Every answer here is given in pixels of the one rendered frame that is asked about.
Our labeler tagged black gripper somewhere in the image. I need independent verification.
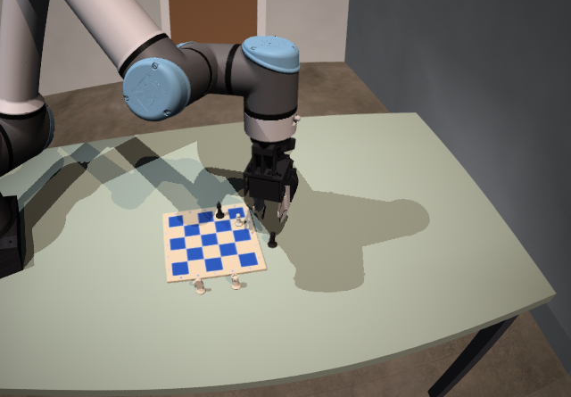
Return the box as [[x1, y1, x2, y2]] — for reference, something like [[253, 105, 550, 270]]
[[243, 137, 298, 223]]

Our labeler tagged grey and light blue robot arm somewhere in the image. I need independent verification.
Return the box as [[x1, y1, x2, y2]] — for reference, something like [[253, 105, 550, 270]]
[[0, 0, 301, 177]]

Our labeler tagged blue and cream chessboard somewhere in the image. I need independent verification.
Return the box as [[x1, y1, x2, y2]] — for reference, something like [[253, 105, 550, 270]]
[[163, 203, 266, 283]]

